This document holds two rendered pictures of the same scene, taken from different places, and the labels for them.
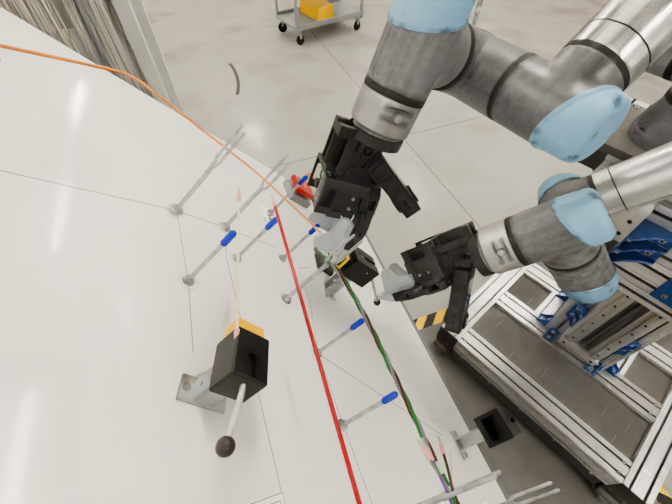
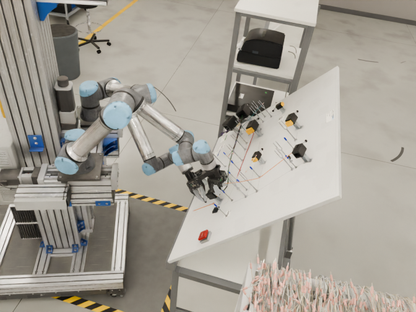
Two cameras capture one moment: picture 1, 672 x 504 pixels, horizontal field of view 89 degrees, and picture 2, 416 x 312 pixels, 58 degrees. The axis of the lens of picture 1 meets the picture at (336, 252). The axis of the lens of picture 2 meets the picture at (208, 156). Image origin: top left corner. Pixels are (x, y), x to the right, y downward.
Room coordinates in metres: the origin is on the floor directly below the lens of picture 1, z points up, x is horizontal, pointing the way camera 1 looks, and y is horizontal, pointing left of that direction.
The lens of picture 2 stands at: (1.61, 0.64, 2.62)
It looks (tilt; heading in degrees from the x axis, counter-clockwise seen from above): 40 degrees down; 210
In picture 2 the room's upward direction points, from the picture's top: 7 degrees clockwise
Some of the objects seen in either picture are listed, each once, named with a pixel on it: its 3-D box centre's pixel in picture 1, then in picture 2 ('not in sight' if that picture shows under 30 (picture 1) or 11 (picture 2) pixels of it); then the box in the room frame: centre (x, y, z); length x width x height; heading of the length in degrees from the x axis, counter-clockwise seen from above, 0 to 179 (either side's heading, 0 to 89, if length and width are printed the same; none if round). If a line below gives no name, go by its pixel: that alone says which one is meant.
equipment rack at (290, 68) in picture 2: not in sight; (255, 115); (-0.83, -0.36, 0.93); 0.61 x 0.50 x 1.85; 20
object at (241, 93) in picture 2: not in sight; (250, 100); (-0.75, -0.40, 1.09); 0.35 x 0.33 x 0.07; 20
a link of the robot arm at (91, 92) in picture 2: not in sight; (90, 93); (0.27, -1.05, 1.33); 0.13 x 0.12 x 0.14; 167
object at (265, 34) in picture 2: not in sight; (261, 46); (-0.71, -0.38, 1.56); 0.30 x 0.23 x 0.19; 111
